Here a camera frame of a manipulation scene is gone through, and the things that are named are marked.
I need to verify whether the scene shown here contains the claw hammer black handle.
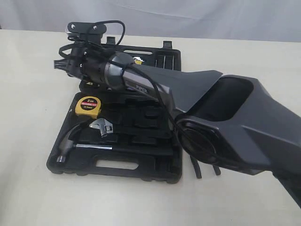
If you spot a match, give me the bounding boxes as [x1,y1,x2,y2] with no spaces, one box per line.
[56,124,173,163]

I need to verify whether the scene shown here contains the hex key set yellow holder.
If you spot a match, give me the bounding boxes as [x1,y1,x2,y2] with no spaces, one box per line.
[133,56,144,65]

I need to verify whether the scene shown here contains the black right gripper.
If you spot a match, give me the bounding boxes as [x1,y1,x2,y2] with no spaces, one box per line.
[54,42,111,87]

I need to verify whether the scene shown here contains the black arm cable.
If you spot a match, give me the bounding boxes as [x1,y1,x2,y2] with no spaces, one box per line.
[58,20,226,168]

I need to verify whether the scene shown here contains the black plastic tool case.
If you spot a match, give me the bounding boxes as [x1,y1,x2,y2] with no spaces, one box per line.
[46,36,184,184]

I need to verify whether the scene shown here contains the yellow 2m tape measure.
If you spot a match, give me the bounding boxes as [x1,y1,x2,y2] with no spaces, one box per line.
[75,96,102,119]

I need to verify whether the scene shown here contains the chrome adjustable wrench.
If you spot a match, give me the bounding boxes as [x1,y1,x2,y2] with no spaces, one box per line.
[88,118,171,139]

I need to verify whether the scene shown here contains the orange black combination pliers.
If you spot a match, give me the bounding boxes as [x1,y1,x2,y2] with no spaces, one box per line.
[190,155,221,179]

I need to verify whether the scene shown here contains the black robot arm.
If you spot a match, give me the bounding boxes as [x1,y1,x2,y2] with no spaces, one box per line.
[54,41,301,204]

